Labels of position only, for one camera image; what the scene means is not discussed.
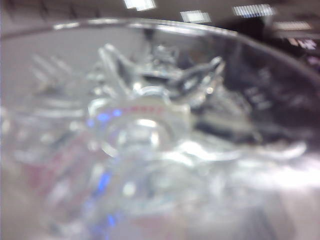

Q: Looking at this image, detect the clear plastic bottle with label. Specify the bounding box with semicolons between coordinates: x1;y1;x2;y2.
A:
0;16;320;240

